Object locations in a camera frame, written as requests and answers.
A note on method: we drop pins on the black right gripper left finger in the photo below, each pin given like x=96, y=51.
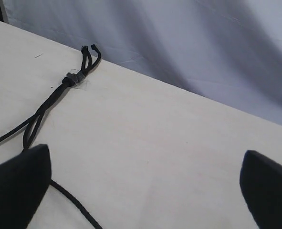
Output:
x=24, y=181

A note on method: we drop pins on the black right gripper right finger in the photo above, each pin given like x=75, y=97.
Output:
x=261, y=187

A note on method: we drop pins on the grey backdrop cloth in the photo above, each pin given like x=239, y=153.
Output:
x=229, y=51

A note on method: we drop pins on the clear tape piece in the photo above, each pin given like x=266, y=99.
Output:
x=76, y=79

